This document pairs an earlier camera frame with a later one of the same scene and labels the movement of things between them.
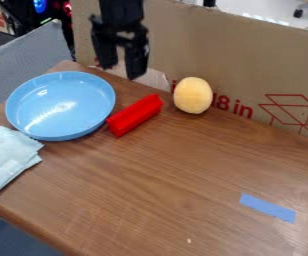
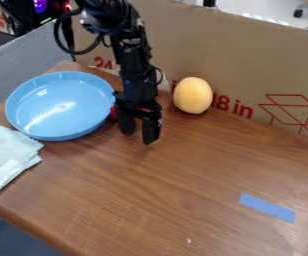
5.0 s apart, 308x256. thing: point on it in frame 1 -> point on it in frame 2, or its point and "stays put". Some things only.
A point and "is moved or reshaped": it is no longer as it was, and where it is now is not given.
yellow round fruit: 193,95 stays put
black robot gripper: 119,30 -> 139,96
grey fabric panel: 20,59 stays put
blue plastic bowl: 60,106 stays put
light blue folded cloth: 10,153 stays put
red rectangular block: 129,116 is moved or reshaped
